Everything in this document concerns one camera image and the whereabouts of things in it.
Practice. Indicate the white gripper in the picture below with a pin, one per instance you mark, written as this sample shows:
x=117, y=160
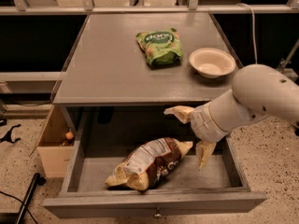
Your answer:
x=205, y=122

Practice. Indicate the brown chip bag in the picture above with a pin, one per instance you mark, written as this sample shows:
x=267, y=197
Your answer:
x=149, y=164

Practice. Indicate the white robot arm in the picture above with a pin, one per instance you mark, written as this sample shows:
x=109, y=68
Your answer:
x=258, y=91

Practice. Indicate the green chip bag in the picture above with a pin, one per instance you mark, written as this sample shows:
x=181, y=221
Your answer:
x=160, y=47

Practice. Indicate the white bowl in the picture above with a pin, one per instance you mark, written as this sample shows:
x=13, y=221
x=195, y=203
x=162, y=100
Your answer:
x=212, y=63

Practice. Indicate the grey cabinet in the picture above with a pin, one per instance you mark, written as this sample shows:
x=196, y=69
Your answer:
x=109, y=77

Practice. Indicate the orange ball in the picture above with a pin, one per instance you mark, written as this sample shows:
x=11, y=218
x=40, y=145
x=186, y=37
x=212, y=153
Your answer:
x=69, y=136

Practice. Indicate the cardboard box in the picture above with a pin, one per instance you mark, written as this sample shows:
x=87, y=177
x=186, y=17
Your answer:
x=52, y=147

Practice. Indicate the black stand leg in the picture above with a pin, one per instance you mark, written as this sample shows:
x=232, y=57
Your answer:
x=37, y=180

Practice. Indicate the black clamp tool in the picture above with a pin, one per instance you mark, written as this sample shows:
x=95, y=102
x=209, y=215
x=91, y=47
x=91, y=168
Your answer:
x=9, y=137

